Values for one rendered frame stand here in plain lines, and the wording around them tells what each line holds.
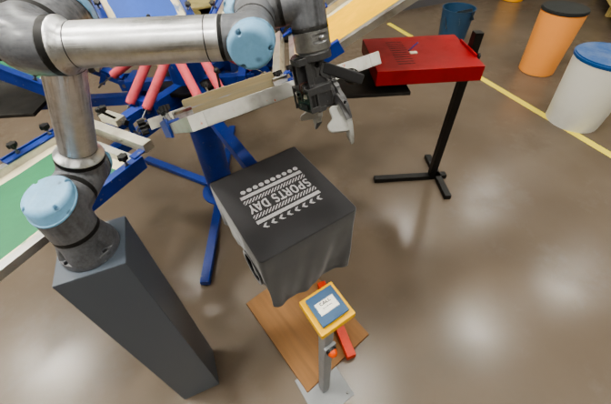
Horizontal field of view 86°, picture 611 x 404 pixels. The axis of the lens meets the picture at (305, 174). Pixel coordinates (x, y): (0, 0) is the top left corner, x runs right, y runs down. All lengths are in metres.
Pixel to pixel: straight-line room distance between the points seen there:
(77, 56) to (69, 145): 0.36
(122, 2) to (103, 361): 2.34
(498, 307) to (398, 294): 0.59
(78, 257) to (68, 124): 0.35
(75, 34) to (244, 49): 0.26
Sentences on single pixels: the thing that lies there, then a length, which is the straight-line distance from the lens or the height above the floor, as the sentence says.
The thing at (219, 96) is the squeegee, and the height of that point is 1.28.
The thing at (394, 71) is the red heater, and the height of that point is 1.10.
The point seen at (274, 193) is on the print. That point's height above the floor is 0.95.
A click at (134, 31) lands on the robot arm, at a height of 1.79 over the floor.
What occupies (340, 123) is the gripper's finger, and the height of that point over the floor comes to 1.56.
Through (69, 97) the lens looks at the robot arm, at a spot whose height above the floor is 1.62.
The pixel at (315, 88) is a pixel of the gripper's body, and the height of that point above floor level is 1.63.
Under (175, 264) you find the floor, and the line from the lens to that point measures 2.49.
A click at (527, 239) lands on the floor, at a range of 2.82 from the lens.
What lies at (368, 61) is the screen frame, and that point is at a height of 1.54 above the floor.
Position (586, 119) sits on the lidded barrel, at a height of 0.16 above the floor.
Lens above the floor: 1.98
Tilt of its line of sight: 44 degrees down
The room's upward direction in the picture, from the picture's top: 2 degrees counter-clockwise
